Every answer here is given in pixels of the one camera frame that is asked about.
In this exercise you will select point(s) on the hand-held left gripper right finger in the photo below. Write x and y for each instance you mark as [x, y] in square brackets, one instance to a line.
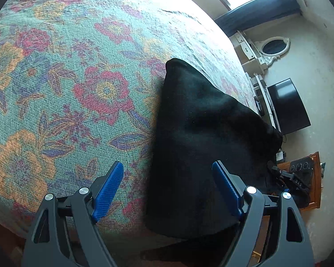
[225, 189]

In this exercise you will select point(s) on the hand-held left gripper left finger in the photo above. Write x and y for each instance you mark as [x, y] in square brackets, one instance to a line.
[108, 190]

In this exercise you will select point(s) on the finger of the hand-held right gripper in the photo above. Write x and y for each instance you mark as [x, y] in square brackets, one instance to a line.
[275, 169]

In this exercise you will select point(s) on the black studded pants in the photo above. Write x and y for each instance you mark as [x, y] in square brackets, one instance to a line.
[206, 150]

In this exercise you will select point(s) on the black panel with round dials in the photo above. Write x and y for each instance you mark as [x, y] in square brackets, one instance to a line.
[302, 167]

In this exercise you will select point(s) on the wooden cabinet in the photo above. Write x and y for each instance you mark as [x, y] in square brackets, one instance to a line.
[317, 178]

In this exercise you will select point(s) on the black flat television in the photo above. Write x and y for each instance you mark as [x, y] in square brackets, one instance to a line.
[289, 105]

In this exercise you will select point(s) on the white television stand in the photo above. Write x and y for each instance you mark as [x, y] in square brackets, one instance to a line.
[264, 103]

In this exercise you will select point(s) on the floral bed blanket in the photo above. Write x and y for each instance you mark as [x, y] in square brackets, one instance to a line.
[72, 75]

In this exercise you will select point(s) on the cream dressing table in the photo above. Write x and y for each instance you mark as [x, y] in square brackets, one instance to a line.
[246, 51]

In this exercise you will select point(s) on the white oval vanity mirror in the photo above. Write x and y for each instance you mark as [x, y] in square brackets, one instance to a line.
[273, 47]

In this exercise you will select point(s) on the dark blue curtain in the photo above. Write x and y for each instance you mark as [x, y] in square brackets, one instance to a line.
[256, 11]

